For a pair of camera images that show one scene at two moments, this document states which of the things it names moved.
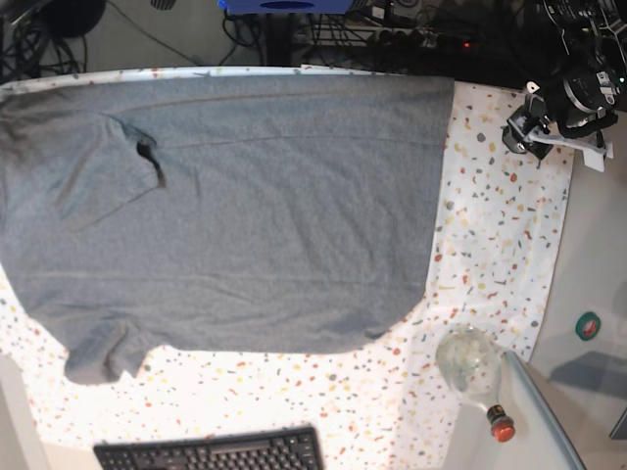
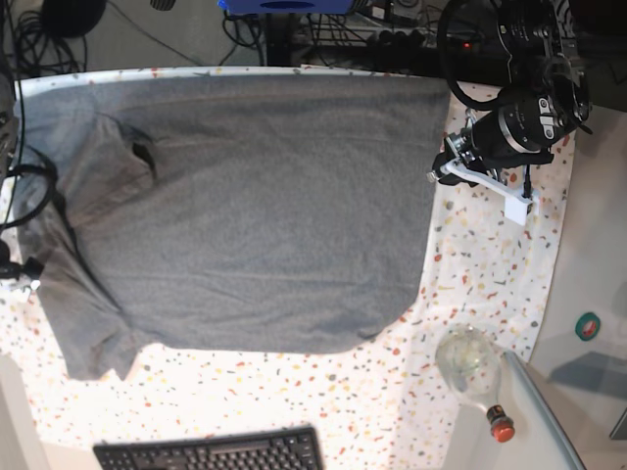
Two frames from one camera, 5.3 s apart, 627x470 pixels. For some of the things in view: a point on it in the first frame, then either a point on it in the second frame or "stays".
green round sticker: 588,326 stays
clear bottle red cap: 469,358 stays
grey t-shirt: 263,212 stays
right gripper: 572,110 to 498,148
